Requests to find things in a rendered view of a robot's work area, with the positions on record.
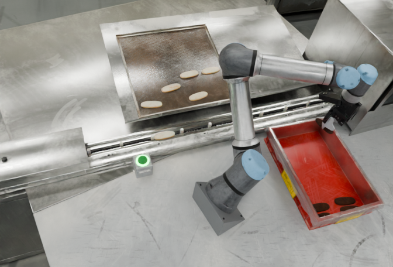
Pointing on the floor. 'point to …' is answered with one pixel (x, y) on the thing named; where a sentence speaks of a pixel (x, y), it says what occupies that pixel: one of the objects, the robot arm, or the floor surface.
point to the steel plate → (100, 78)
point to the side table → (186, 242)
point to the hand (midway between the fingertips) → (325, 123)
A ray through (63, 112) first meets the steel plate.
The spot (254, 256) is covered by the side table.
